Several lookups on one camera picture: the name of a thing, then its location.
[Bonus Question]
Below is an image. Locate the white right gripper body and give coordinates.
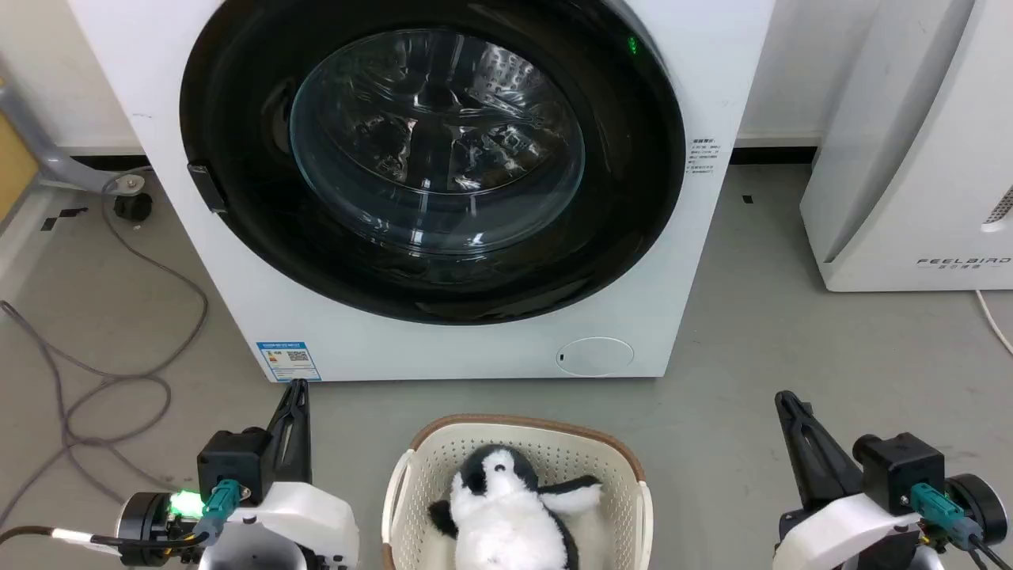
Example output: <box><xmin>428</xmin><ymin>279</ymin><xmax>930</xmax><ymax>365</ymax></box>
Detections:
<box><xmin>772</xmin><ymin>489</ymin><xmax>925</xmax><ymax>570</ymax></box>

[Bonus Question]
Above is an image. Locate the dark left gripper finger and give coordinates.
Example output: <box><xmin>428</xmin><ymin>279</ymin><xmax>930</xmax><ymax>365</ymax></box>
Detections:
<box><xmin>285</xmin><ymin>378</ymin><xmax>313</xmax><ymax>485</ymax></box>
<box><xmin>264</xmin><ymin>380</ymin><xmax>300</xmax><ymax>485</ymax></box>

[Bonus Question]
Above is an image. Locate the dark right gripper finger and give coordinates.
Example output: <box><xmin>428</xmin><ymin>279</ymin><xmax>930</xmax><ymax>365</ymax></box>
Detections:
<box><xmin>791</xmin><ymin>400</ymin><xmax>865</xmax><ymax>506</ymax></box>
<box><xmin>774</xmin><ymin>390</ymin><xmax>824</xmax><ymax>512</ymax></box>

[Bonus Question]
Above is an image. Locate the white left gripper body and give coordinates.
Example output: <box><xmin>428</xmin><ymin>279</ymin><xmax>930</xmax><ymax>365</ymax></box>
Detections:
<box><xmin>198</xmin><ymin>480</ymin><xmax>362</xmax><ymax>570</ymax></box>

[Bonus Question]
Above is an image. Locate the black round washer door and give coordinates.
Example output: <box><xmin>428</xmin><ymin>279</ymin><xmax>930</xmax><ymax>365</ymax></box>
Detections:
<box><xmin>179</xmin><ymin>0</ymin><xmax>687</xmax><ymax>326</ymax></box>

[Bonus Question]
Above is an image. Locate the white front-load washing machine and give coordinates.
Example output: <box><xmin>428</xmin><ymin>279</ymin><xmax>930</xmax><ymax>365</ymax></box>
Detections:
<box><xmin>67</xmin><ymin>0</ymin><xmax>778</xmax><ymax>383</ymax></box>

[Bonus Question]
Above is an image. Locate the blue energy label sticker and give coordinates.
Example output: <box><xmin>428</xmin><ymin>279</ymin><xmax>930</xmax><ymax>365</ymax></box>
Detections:
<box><xmin>256</xmin><ymin>341</ymin><xmax>323</xmax><ymax>383</ymax></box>

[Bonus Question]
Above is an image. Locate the cream plastic laundry basket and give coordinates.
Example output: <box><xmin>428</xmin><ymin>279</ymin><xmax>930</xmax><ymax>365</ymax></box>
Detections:
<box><xmin>381</xmin><ymin>414</ymin><xmax>654</xmax><ymax>570</ymax></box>

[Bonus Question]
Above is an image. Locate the black white penguin plush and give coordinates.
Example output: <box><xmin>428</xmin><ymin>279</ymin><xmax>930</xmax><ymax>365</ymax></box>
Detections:
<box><xmin>429</xmin><ymin>444</ymin><xmax>604</xmax><ymax>570</ymax></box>

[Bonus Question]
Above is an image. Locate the round white filter cover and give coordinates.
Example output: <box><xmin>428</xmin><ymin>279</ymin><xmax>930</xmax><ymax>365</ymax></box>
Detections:
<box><xmin>556</xmin><ymin>336</ymin><xmax>635</xmax><ymax>378</ymax></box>

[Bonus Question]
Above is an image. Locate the black caster wheel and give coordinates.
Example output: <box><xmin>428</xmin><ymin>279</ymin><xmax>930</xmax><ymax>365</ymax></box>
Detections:
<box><xmin>113</xmin><ymin>192</ymin><xmax>154</xmax><ymax>225</ymax></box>

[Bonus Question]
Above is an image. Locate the small warning text sticker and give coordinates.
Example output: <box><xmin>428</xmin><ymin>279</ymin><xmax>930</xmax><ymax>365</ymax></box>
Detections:
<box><xmin>689</xmin><ymin>138</ymin><xmax>719</xmax><ymax>177</ymax></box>

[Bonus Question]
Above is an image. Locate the white Feelbird appliance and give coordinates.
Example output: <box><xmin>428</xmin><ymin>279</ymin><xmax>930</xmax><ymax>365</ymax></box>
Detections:
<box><xmin>799</xmin><ymin>0</ymin><xmax>1013</xmax><ymax>293</ymax></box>

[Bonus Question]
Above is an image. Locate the yellow wooden panel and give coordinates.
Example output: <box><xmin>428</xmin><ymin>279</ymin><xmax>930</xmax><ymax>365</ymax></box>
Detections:
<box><xmin>0</xmin><ymin>111</ymin><xmax>40</xmax><ymax>224</ymax></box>

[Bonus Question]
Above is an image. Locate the right gripper cable teal plug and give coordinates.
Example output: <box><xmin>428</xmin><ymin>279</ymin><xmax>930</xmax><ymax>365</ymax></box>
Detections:
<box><xmin>909</xmin><ymin>483</ymin><xmax>1013</xmax><ymax>570</ymax></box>

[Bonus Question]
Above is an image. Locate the thin white cable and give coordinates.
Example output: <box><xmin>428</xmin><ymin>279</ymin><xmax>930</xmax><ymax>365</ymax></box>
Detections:
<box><xmin>974</xmin><ymin>290</ymin><xmax>1013</xmax><ymax>355</ymax></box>

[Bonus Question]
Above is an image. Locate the grey floor cable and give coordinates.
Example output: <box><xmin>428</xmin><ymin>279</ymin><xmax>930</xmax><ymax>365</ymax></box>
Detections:
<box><xmin>0</xmin><ymin>166</ymin><xmax>210</xmax><ymax>530</ymax></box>

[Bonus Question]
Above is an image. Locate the black rectangular plastic piece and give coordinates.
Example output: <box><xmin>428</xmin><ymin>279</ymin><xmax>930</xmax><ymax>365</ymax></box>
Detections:
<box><xmin>187</xmin><ymin>162</ymin><xmax>229</xmax><ymax>215</ymax></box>

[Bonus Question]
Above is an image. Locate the grey metal frame leg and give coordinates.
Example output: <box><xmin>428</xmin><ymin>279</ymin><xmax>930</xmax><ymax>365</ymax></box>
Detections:
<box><xmin>0</xmin><ymin>78</ymin><xmax>148</xmax><ymax>196</ymax></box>

